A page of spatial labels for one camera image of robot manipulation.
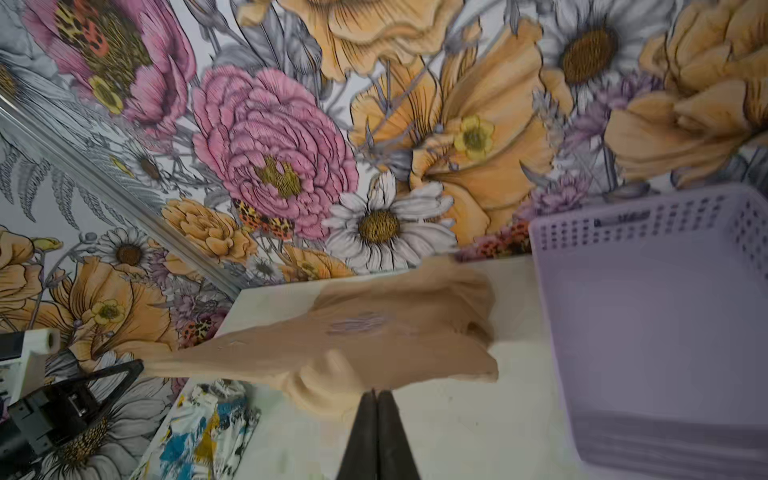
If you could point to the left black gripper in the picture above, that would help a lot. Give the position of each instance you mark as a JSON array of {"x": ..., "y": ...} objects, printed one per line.
[{"x": 54, "y": 416}]

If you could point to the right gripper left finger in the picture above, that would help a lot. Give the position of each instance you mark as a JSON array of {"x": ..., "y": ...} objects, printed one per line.
[{"x": 360, "y": 459}]

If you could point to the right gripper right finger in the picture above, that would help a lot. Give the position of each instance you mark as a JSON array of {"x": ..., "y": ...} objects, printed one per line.
[{"x": 395, "y": 460}]

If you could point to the beige garment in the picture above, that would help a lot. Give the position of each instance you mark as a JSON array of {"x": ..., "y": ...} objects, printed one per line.
[{"x": 432, "y": 322}]

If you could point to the printed white blue yellow shorts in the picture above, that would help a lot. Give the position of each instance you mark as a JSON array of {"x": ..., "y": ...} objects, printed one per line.
[{"x": 207, "y": 434}]

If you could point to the lavender plastic basket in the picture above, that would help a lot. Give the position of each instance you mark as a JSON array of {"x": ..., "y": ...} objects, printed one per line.
[{"x": 657, "y": 312}]

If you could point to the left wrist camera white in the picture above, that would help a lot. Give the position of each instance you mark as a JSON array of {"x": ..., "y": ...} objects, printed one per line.
[{"x": 23, "y": 358}]

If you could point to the left aluminium frame post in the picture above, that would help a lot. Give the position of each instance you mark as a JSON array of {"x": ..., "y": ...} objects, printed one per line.
[{"x": 120, "y": 194}]

